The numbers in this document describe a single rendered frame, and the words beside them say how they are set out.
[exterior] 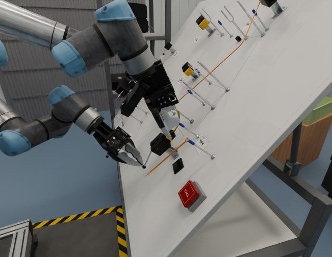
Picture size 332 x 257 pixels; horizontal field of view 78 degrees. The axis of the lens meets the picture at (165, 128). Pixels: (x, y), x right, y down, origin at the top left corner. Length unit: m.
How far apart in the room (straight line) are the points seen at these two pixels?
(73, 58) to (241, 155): 0.43
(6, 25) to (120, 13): 0.27
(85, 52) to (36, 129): 0.32
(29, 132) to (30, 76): 3.47
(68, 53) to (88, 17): 3.63
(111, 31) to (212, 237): 0.73
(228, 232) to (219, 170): 0.38
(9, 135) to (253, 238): 0.85
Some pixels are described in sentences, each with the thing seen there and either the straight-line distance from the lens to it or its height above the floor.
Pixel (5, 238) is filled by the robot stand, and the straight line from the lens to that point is 1.90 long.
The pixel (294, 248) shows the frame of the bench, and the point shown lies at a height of 0.80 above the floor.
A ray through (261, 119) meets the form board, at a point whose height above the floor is 1.28.
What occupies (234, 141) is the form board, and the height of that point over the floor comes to 1.22.
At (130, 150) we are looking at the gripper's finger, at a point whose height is 1.11.
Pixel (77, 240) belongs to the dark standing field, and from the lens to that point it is 1.94.
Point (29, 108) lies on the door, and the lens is 4.29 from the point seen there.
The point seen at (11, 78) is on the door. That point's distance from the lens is 4.19.
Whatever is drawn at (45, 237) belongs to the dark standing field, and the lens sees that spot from 2.06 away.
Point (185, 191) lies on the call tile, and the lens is 0.55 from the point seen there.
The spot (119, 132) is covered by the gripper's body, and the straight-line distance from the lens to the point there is 0.66.
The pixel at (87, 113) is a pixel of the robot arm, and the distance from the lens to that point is 0.67.
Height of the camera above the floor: 1.48
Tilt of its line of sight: 26 degrees down
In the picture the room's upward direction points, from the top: straight up
